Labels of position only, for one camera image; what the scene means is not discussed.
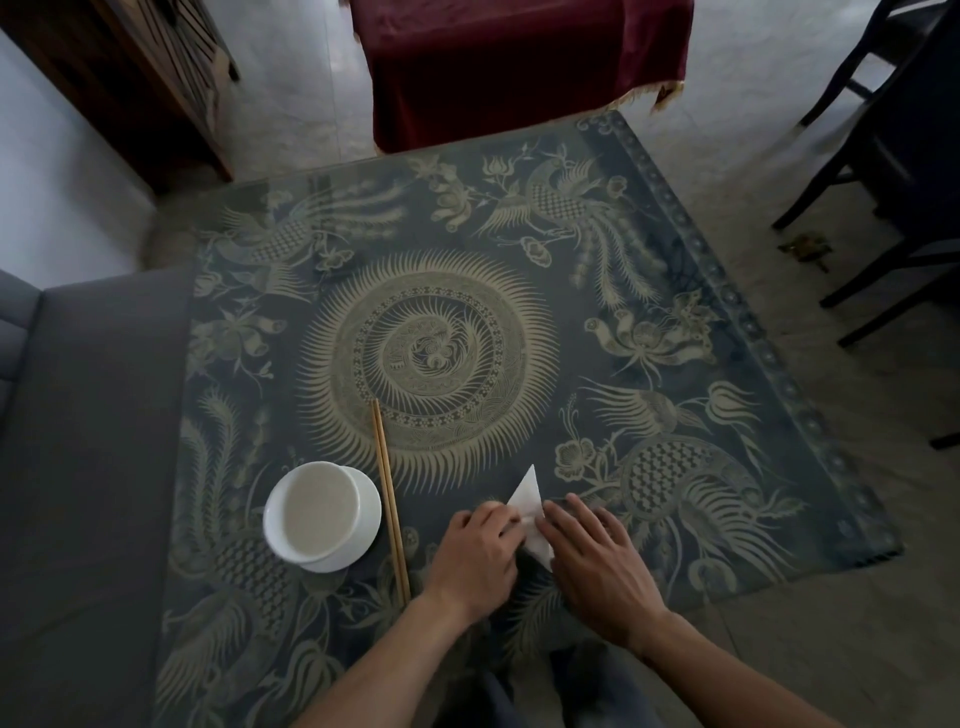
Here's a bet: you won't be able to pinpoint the person's right forearm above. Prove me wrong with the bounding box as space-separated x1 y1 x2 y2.
628 608 845 728

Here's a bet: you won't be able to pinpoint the dark wooden cabinet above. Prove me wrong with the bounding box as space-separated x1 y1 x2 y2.
0 0 243 195

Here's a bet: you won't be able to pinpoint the white paper napkin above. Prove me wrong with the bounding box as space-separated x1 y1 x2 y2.
503 464 556 573

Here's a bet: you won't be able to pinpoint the white saucer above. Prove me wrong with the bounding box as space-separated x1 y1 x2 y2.
303 464 383 575

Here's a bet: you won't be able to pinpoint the small floor debris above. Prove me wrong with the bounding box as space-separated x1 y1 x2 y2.
776 233 834 273

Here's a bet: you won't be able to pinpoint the dark red tablecloth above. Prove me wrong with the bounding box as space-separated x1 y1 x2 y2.
346 0 696 155

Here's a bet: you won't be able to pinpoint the person's left forearm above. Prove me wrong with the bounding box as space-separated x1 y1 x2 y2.
292 592 474 728

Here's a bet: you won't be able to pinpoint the person's right hand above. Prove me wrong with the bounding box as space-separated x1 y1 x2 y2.
533 493 670 654

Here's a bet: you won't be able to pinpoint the blue phoenix patterned tablecloth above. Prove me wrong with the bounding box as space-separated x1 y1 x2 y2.
153 110 904 728

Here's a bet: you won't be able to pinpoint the person's left hand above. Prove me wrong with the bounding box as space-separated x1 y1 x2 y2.
419 500 528 624

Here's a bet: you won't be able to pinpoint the person's blue jeans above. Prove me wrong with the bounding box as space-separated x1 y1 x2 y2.
442 641 665 728

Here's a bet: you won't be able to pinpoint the grey upholstered sofa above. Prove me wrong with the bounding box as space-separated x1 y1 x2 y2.
0 266 196 728

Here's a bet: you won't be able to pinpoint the white bowl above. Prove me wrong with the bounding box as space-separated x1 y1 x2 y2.
262 461 365 565

